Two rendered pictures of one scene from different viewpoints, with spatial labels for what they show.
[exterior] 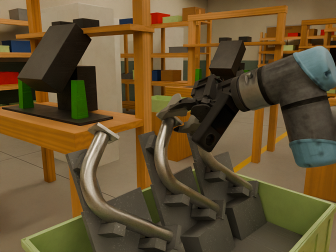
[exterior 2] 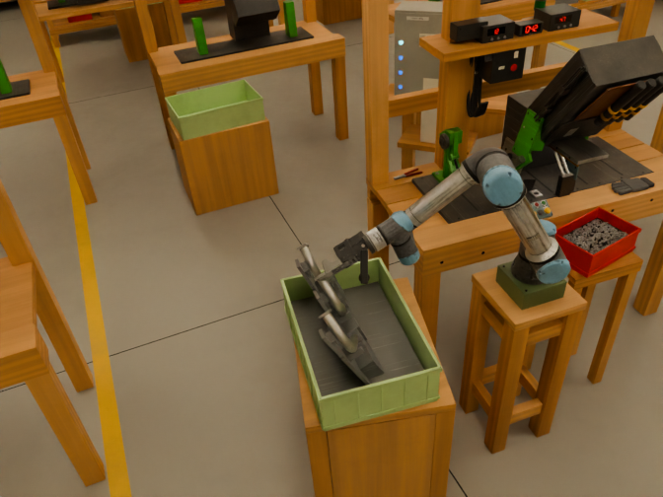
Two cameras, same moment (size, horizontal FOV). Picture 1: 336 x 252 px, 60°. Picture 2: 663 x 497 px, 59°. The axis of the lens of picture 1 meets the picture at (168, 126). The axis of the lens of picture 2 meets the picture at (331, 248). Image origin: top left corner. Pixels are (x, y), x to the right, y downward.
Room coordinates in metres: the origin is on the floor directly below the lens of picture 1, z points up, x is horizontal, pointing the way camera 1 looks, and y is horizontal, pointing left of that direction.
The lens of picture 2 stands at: (-0.17, 1.24, 2.45)
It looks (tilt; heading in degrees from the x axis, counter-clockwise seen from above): 38 degrees down; 303
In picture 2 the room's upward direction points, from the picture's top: 4 degrees counter-clockwise
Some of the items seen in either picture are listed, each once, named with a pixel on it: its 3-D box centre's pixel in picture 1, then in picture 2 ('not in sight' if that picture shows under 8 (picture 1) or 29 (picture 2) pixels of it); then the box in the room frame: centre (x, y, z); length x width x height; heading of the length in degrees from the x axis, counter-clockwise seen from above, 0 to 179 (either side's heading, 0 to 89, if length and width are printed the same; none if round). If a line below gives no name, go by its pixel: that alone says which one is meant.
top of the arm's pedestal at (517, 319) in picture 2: not in sight; (527, 291); (0.12, -0.63, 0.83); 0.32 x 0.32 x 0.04; 49
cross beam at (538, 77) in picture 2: not in sight; (499, 85); (0.59, -1.65, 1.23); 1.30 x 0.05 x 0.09; 48
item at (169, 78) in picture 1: (155, 67); not in sight; (6.59, 0.28, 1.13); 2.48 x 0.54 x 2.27; 53
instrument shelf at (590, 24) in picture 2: not in sight; (518, 34); (0.51, -1.57, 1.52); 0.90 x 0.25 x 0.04; 48
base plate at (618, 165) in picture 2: not in sight; (531, 177); (0.32, -1.40, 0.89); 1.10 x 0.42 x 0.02; 48
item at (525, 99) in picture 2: not in sight; (539, 128); (0.35, -1.57, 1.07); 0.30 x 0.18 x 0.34; 48
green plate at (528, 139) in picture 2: not in sight; (533, 133); (0.32, -1.30, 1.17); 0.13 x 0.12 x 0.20; 48
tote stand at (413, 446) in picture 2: not in sight; (365, 407); (0.59, -0.12, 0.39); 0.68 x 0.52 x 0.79; 128
